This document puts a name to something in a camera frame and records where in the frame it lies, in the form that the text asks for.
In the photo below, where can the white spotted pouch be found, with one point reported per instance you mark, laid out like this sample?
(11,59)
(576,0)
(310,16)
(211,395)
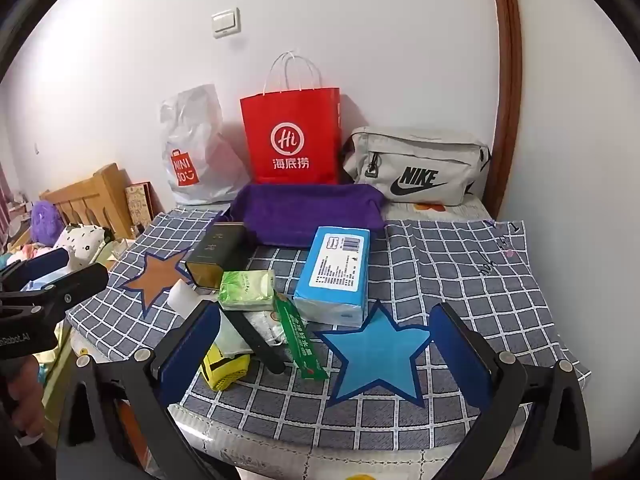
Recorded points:
(82,240)

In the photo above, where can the person's left hand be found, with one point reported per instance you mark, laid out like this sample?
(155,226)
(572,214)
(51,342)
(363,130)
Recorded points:
(22,395)

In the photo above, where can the green tissue packet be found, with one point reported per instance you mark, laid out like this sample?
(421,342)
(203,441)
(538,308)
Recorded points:
(247,287)

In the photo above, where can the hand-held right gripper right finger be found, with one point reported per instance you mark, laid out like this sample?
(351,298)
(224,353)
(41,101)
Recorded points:
(460,357)

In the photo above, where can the white light switch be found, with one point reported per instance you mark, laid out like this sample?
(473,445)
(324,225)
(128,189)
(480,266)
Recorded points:
(226,22)

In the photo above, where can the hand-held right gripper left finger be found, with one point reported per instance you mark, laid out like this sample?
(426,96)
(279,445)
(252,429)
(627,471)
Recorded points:
(192,352)

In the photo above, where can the grey checkered star blanket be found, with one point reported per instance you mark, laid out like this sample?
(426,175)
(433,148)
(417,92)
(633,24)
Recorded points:
(450,270)

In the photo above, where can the dark green tin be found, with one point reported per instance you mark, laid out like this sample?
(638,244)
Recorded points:
(215,250)

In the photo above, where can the white plastic shopping bag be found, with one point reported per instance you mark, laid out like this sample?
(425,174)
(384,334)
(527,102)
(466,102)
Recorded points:
(200,130)

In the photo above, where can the light wooden furniture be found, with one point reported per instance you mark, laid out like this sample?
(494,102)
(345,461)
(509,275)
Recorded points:
(100,190)

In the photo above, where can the grey waist bag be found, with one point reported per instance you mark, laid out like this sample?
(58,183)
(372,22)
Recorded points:
(425,160)

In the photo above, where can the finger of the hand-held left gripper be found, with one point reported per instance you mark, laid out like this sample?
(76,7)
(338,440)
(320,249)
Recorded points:
(80,285)
(47,261)

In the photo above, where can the patterned cardboard box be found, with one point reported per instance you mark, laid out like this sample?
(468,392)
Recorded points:
(137,202)

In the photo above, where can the striped pink curtain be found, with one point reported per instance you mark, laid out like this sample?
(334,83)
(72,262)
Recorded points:
(5,200)

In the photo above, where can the blue tissue pack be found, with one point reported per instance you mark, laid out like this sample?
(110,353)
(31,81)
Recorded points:
(330,290)

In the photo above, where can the orange print wipes packet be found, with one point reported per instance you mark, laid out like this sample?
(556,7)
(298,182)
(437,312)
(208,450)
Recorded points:
(272,327)

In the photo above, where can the purple fabric tray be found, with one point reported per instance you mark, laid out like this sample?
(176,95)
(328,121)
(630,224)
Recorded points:
(310,215)

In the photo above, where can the purple plush toy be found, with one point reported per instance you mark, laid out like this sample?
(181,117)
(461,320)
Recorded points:
(45,220)

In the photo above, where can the green long carton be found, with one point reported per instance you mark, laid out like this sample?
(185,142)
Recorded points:
(297,340)

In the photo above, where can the red paper bag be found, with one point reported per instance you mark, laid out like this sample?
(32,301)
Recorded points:
(290,120)

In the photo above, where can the white gauze cloth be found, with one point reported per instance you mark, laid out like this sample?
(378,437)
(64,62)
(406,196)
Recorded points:
(231,335)

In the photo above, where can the white sponge block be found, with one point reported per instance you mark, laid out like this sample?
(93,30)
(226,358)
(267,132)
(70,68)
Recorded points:
(187,300)

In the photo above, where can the brown wooden bed headboard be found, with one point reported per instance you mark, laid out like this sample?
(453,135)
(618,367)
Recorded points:
(507,85)

